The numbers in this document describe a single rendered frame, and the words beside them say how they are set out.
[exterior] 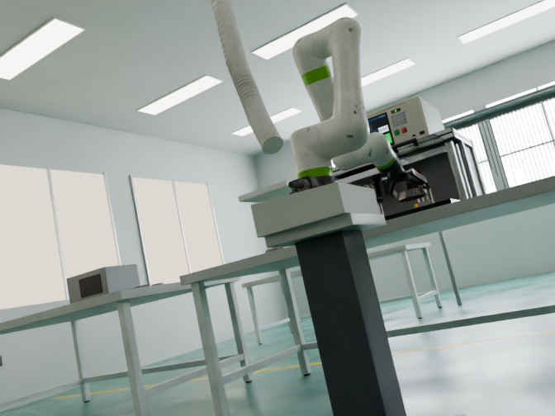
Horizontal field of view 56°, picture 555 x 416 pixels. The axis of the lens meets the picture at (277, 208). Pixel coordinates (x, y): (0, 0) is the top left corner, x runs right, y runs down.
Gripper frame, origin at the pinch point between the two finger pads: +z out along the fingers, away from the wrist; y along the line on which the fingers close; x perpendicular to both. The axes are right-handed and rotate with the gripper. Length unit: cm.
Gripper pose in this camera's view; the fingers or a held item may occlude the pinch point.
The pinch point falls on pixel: (410, 194)
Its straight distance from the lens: 230.7
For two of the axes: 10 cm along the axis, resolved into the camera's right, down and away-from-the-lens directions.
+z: 5.6, 5.0, 6.6
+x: 0.8, -8.2, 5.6
